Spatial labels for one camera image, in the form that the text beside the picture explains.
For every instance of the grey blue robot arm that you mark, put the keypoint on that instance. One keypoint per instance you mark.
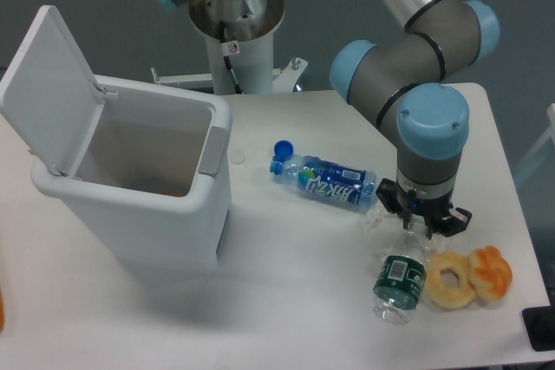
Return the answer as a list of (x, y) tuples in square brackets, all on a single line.
[(400, 90)]

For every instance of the black device at corner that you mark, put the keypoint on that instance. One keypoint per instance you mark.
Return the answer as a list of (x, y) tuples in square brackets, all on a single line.
[(539, 323)]

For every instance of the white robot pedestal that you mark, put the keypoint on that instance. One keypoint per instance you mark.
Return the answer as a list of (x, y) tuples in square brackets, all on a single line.
[(239, 37)]

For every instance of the white trash can lid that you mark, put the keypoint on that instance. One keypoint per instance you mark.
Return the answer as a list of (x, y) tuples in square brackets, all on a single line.
[(50, 96)]

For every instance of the orange twisted bread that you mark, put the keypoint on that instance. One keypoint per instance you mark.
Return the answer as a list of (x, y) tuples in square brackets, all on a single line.
[(489, 273)]

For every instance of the white crumpled tissue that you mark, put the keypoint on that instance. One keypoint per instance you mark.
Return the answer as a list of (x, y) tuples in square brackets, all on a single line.
[(373, 217)]

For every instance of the white chair frame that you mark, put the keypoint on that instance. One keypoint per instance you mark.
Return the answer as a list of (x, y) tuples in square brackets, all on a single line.
[(537, 154)]

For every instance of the green label plastic bottle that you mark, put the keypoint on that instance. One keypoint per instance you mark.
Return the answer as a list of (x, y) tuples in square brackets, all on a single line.
[(400, 282)]

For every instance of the white trash can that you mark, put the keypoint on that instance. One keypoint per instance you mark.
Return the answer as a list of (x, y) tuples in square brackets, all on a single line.
[(153, 184)]

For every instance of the plain ring donut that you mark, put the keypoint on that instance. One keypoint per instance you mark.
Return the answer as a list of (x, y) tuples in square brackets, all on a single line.
[(447, 283)]

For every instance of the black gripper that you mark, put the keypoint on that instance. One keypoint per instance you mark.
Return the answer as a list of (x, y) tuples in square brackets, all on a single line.
[(406, 199)]

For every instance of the orange object at edge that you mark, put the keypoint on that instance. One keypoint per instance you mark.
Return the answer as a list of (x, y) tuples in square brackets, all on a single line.
[(2, 309)]

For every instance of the blue bottle cap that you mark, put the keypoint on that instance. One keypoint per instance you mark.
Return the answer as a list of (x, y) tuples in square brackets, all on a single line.
[(283, 149)]

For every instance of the blue label plastic bottle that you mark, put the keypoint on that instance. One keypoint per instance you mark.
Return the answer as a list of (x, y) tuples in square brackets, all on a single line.
[(328, 182)]

